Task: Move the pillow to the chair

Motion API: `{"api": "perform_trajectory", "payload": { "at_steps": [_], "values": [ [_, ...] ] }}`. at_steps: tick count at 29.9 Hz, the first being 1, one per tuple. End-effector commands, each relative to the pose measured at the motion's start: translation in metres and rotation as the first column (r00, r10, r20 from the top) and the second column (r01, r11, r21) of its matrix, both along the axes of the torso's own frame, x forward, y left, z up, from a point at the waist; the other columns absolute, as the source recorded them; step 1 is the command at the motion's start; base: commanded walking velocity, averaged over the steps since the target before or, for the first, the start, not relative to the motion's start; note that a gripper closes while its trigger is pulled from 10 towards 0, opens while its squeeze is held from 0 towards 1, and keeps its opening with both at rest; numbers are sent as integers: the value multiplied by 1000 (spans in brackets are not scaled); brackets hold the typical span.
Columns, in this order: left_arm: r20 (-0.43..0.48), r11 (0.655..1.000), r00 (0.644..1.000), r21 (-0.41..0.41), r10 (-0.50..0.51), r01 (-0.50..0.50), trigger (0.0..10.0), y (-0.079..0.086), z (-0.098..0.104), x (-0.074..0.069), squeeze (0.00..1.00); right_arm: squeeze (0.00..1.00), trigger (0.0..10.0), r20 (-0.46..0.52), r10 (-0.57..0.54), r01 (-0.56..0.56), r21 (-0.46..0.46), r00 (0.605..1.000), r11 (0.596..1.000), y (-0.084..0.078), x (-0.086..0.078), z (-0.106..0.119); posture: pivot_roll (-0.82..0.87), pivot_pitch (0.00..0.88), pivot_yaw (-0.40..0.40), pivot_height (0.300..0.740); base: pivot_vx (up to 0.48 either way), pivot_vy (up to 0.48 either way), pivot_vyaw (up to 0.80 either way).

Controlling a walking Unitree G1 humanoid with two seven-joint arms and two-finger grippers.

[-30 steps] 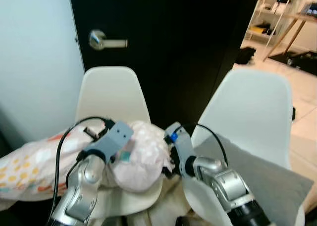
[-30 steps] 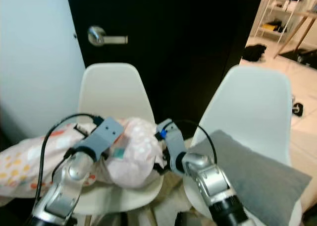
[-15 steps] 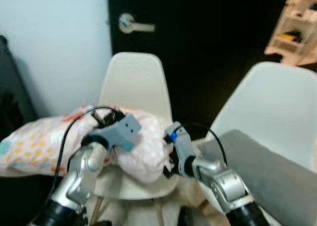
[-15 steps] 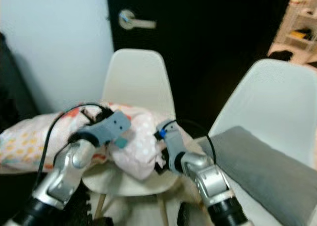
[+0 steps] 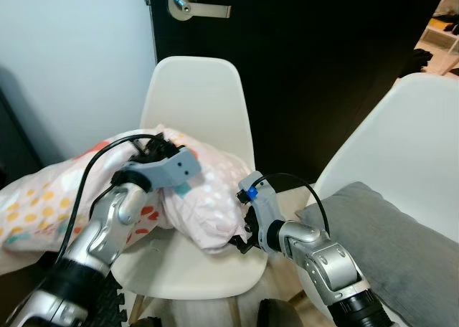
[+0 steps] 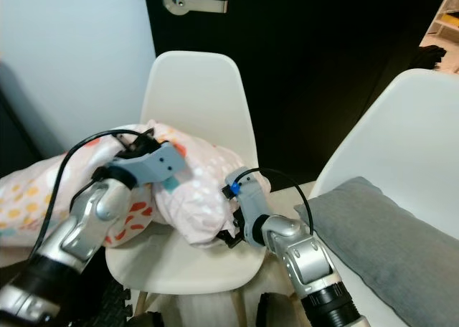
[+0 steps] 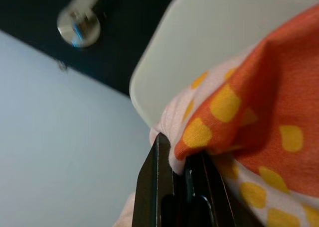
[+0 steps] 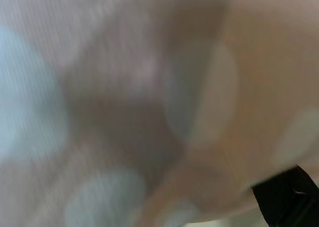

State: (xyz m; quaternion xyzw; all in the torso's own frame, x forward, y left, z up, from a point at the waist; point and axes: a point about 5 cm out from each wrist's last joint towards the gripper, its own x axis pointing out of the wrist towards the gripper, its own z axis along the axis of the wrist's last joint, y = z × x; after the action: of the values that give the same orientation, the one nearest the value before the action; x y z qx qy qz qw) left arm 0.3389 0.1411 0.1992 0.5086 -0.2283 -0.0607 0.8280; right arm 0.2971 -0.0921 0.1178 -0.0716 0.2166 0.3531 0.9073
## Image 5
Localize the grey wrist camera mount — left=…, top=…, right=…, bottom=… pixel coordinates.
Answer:
left=143, top=146, right=202, bottom=193
left=237, top=171, right=285, bottom=227

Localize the white plastic chair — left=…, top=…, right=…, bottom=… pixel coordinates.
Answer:
left=295, top=73, right=459, bottom=327
left=110, top=56, right=270, bottom=327

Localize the grey pillow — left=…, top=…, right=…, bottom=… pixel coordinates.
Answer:
left=295, top=181, right=459, bottom=327

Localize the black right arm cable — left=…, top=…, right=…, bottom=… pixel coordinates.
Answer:
left=252, top=172, right=330, bottom=234

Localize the pink floral pillow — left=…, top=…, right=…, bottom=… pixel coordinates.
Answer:
left=0, top=123, right=253, bottom=255

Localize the black door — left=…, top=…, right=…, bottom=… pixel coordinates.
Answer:
left=147, top=0, right=453, bottom=188

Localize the black fabric item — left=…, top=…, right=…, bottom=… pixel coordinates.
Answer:
left=397, top=48, right=435, bottom=79

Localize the black right robot foot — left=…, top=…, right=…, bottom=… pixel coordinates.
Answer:
left=257, top=298, right=296, bottom=327

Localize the black robot foot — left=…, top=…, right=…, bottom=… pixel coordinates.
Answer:
left=128, top=315, right=164, bottom=327
left=257, top=298, right=296, bottom=327

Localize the light wooden shelf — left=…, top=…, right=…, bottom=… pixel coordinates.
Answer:
left=422, top=0, right=459, bottom=77

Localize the silver door lever handle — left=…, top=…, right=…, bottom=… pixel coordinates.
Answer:
left=166, top=0, right=232, bottom=22

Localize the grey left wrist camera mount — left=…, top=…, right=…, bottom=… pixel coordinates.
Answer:
left=143, top=146, right=202, bottom=193

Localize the black foam floor mat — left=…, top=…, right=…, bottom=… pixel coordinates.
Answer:
left=68, top=273, right=141, bottom=327

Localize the dark furniture piece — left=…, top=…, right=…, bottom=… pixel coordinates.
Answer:
left=0, top=87, right=45, bottom=188

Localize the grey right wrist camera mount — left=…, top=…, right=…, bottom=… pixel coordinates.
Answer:
left=237, top=171, right=285, bottom=227

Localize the black left robot foot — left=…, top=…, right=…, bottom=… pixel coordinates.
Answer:
left=128, top=315, right=164, bottom=327

